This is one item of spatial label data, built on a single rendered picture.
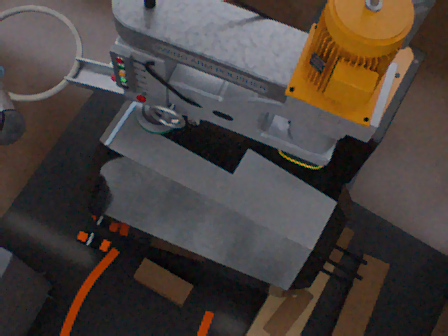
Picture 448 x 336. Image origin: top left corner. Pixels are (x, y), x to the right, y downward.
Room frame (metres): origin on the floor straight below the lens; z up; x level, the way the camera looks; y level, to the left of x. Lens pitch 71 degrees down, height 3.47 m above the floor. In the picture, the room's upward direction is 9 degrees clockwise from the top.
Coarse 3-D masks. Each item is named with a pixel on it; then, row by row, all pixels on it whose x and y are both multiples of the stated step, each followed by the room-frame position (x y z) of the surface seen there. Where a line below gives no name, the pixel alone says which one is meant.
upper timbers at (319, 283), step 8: (328, 264) 0.72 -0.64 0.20; (320, 272) 0.67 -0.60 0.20; (320, 280) 0.63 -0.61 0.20; (312, 288) 0.58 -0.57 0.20; (320, 288) 0.59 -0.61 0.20; (272, 296) 0.51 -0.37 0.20; (264, 304) 0.46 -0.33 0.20; (272, 304) 0.47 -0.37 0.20; (280, 304) 0.48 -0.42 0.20; (312, 304) 0.50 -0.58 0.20; (264, 312) 0.42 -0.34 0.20; (272, 312) 0.43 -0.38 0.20; (304, 312) 0.45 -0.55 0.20; (256, 320) 0.38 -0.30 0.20; (264, 320) 0.38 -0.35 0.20; (296, 320) 0.41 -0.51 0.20; (304, 320) 0.41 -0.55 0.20; (256, 328) 0.33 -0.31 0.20; (296, 328) 0.36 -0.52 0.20
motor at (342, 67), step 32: (352, 0) 1.00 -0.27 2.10; (384, 0) 1.02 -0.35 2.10; (320, 32) 0.97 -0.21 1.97; (352, 32) 0.91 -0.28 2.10; (384, 32) 0.92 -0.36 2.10; (320, 64) 0.89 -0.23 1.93; (352, 64) 0.89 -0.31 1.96; (384, 64) 0.91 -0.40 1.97; (320, 96) 0.90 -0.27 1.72; (352, 96) 0.83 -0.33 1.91
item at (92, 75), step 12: (84, 60) 1.29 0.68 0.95; (84, 72) 1.25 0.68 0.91; (96, 72) 1.26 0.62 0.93; (108, 72) 1.26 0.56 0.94; (72, 84) 1.19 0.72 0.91; (84, 84) 1.17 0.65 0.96; (96, 84) 1.18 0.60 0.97; (108, 84) 1.19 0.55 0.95; (120, 96) 1.13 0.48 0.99; (192, 120) 1.02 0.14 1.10
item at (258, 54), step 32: (128, 0) 1.16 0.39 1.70; (160, 0) 1.17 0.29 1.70; (192, 0) 1.19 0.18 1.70; (128, 32) 1.05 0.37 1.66; (160, 32) 1.05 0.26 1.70; (192, 32) 1.07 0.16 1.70; (224, 32) 1.09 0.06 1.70; (256, 32) 1.11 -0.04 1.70; (288, 32) 1.13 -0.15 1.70; (192, 64) 1.00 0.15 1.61; (224, 64) 0.98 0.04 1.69; (256, 64) 0.99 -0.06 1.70; (288, 64) 1.01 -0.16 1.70; (288, 96) 0.91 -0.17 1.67; (384, 96) 0.95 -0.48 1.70; (352, 128) 0.86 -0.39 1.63
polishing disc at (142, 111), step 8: (136, 104) 1.16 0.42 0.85; (144, 104) 1.17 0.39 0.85; (136, 112) 1.12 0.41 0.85; (144, 112) 1.13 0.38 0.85; (144, 120) 1.09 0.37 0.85; (152, 120) 1.10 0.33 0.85; (176, 120) 1.11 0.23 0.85; (152, 128) 1.06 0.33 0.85; (160, 128) 1.06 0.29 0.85; (168, 128) 1.07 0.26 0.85
